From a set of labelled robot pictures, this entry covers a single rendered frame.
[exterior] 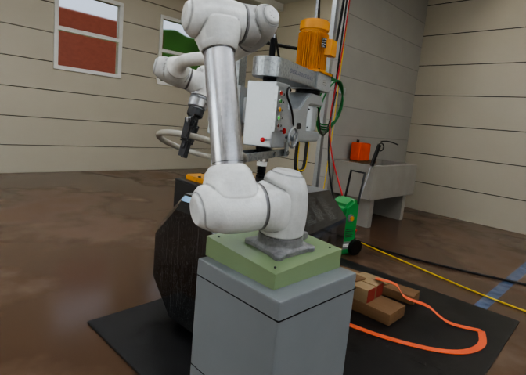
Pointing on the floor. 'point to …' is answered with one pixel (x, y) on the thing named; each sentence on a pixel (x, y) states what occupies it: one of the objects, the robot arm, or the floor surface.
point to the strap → (427, 346)
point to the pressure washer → (350, 207)
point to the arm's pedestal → (270, 323)
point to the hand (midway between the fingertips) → (184, 149)
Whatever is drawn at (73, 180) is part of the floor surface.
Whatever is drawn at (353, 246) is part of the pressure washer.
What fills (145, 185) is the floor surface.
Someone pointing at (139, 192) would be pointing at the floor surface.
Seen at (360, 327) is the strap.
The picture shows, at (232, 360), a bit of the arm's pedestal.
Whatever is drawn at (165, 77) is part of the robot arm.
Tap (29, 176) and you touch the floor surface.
